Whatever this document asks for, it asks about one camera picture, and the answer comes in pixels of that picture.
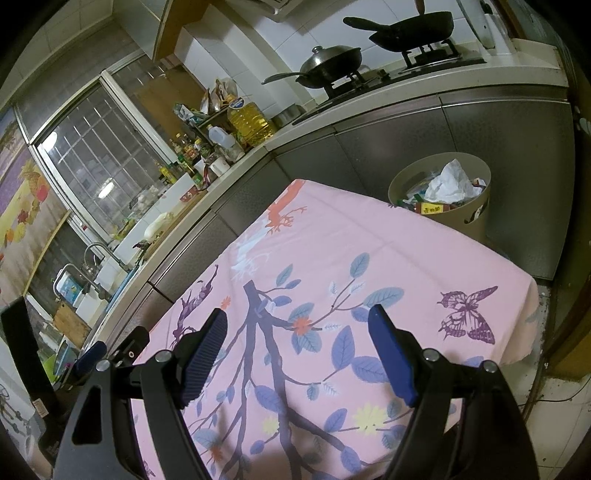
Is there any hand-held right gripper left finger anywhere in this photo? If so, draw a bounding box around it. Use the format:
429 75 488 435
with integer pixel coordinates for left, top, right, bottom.
52 307 230 480

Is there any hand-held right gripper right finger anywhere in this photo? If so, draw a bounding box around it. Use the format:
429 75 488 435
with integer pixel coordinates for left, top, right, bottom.
367 304 541 480

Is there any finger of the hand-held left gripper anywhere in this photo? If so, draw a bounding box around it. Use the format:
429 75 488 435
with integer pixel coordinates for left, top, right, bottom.
108 325 152 402
69 340 108 386

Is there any beige trash bin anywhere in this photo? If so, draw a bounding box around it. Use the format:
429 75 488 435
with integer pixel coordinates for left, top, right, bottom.
388 151 491 245

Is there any white plastic bag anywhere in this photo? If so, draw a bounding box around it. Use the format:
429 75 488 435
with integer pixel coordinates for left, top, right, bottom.
425 159 482 204

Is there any wooden cutting board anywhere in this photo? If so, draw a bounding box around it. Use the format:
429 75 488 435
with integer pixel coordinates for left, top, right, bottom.
53 305 92 347

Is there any blue white detergent bottle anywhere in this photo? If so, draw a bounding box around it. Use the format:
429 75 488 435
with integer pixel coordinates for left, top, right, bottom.
60 274 86 305

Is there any square steel faucet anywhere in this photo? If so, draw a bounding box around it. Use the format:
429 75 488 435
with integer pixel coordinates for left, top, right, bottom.
53 264 105 301

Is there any curved steel faucet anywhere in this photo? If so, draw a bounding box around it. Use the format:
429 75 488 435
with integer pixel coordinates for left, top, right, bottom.
84 243 127 271

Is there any pink floral tablecloth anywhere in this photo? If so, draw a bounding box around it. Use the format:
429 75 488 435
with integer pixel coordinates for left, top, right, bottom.
129 179 540 480

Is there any white radish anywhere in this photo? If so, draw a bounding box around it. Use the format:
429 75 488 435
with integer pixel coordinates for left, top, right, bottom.
144 212 175 241

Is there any barred window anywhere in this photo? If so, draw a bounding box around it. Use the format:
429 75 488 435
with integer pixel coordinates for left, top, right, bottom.
34 76 204 241

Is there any row of condiment bottles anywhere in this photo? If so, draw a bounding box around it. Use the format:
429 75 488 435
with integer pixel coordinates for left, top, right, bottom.
157 131 218 190

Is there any white plastic jug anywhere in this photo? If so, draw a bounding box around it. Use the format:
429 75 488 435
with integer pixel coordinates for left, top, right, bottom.
207 124 245 160

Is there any large cooking oil bottle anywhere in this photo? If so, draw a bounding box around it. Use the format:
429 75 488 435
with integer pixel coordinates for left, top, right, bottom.
227 97 276 148

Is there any steel bowl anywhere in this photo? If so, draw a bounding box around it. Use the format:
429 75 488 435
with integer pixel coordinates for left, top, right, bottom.
272 104 305 127

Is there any pile of food bags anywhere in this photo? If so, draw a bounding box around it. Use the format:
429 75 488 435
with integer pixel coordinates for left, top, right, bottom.
174 78 238 125

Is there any gas stove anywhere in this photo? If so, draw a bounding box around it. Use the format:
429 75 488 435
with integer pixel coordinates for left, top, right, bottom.
291 39 488 125

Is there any steel wok with lid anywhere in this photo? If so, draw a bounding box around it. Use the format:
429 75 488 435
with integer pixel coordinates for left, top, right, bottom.
262 45 363 90

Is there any black wok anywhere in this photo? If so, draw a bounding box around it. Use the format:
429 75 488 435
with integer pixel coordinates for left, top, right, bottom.
342 11 455 52

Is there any wall poster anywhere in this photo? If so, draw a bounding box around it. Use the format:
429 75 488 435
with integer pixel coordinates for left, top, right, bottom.
0 108 70 305

